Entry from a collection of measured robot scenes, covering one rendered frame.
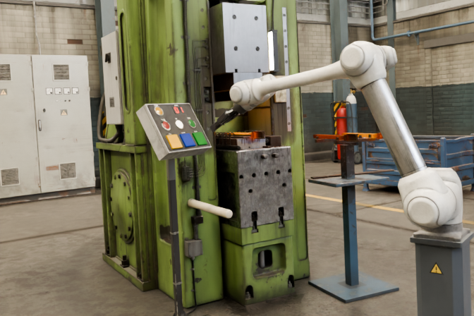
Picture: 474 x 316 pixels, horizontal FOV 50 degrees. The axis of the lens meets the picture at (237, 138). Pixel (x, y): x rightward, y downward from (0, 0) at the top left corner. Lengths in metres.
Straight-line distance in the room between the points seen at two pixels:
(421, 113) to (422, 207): 9.80
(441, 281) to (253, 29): 1.73
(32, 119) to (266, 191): 5.34
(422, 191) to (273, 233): 1.37
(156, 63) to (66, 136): 4.79
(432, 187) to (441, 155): 4.43
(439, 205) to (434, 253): 0.32
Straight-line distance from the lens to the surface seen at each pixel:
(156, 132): 2.52
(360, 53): 1.99
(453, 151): 6.61
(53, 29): 8.75
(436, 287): 2.25
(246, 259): 3.06
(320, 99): 11.32
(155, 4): 3.40
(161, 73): 3.31
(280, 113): 3.33
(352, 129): 10.19
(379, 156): 6.89
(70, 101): 8.04
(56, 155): 7.98
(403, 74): 12.00
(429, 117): 11.60
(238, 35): 3.04
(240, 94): 2.25
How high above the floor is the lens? 1.14
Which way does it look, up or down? 3 degrees down
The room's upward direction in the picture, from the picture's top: 3 degrees counter-clockwise
